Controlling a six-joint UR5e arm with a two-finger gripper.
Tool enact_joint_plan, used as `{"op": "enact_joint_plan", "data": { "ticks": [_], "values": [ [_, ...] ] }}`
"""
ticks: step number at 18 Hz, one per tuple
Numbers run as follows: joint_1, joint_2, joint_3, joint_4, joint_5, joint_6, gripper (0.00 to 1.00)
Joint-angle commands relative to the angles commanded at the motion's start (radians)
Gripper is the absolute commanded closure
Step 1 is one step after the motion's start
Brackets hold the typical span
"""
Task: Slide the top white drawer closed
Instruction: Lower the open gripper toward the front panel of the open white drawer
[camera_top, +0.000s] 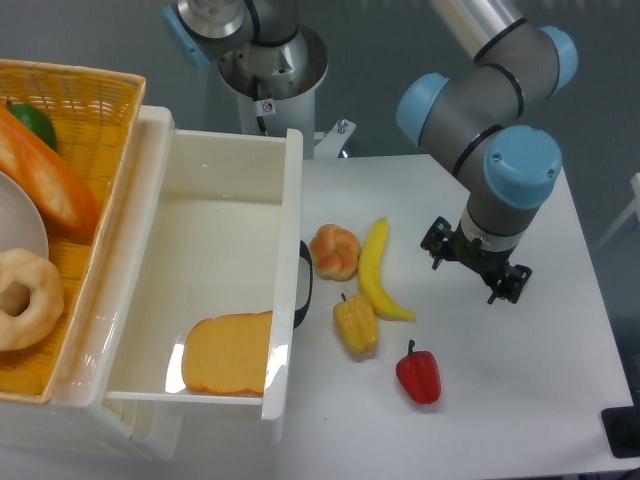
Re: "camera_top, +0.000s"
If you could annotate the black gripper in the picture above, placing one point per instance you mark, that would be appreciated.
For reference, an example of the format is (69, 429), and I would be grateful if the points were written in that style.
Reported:
(485, 254)

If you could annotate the white top drawer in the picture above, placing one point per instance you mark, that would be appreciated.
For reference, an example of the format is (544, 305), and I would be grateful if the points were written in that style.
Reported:
(225, 239)

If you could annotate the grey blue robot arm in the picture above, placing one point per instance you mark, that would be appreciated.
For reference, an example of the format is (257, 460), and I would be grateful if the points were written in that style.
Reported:
(470, 127)

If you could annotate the white drawer cabinet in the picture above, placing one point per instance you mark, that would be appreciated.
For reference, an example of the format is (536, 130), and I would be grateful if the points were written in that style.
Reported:
(79, 416)

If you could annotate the yellow banana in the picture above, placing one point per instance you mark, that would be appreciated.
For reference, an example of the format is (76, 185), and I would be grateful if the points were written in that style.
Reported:
(369, 275)

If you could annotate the red bell pepper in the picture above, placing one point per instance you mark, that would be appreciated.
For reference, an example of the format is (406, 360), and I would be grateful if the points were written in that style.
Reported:
(418, 373)

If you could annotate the yellow bell pepper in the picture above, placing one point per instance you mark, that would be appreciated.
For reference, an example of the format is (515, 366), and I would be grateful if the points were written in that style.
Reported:
(356, 324)

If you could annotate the round knotted bread roll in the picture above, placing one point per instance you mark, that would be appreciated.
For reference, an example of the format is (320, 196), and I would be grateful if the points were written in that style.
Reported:
(335, 252)

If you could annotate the black device at edge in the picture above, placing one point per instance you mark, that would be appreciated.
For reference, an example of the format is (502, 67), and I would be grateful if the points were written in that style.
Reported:
(621, 426)

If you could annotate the toast bread slice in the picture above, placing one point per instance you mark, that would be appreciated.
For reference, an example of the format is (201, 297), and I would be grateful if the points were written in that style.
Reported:
(227, 355)

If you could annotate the yellow wicker basket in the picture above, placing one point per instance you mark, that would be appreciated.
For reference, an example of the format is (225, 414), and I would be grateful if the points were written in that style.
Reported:
(93, 112)

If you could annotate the orange baguette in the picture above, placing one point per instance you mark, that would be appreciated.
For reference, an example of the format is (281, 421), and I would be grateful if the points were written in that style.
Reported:
(58, 192)

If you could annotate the beige bagel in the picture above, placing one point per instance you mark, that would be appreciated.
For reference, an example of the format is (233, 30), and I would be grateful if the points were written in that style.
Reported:
(32, 298)

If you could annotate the beige plate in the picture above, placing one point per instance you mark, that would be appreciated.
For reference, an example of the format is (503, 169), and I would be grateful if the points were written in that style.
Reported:
(21, 225)

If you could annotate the green pepper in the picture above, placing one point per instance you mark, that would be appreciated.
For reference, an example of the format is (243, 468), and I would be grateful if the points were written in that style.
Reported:
(36, 121)

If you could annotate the white chair frame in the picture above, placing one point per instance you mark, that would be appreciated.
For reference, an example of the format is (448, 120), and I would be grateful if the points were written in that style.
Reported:
(623, 221)

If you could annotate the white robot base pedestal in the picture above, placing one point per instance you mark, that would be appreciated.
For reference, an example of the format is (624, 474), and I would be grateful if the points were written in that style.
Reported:
(275, 90)

